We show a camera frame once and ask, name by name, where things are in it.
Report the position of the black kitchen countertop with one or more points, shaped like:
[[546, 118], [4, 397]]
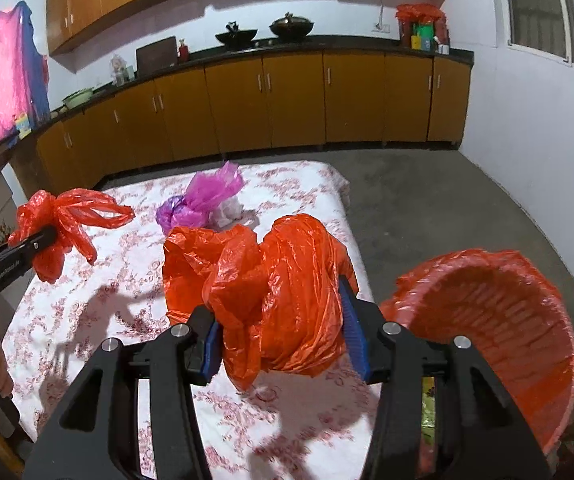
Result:
[[357, 46]]

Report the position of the glass jar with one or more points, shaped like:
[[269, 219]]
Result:
[[121, 72]]

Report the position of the green gold foil wrapper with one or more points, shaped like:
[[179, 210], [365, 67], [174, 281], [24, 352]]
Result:
[[428, 410]]

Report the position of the red bag on items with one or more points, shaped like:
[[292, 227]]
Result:
[[419, 11]]

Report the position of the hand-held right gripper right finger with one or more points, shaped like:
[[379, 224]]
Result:
[[356, 335]]

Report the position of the purple pink plastic bag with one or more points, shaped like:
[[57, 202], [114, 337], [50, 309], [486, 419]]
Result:
[[207, 190]]

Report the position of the colourful cloth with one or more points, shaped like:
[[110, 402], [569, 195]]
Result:
[[23, 125]]

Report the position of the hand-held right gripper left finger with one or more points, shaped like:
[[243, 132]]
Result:
[[213, 355]]

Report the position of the red-lined trash basket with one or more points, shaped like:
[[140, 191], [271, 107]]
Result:
[[492, 300]]

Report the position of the brown cutting board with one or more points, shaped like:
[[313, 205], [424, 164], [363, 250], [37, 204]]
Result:
[[156, 55]]

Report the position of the white cup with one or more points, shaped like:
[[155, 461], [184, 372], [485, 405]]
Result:
[[443, 49]]

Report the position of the small red plastic bag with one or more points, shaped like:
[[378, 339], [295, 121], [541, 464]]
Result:
[[67, 210]]

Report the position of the pink curtain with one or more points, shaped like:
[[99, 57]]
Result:
[[2, 75]]

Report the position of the orange kitchen base cabinets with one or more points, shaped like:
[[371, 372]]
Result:
[[292, 100]]

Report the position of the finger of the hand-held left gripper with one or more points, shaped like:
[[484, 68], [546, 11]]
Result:
[[32, 246]]

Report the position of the orange wall cabinets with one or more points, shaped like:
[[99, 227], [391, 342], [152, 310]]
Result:
[[97, 0]]

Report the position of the black wok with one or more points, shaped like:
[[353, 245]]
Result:
[[236, 37], [291, 27]]

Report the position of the large orange plastic bag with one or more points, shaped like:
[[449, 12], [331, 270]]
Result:
[[292, 285]]

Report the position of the red bottle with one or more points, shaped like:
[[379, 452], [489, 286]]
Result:
[[183, 52]]

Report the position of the green container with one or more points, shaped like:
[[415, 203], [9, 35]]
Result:
[[423, 37]]

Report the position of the green basin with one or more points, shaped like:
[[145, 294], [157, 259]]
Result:
[[78, 99]]

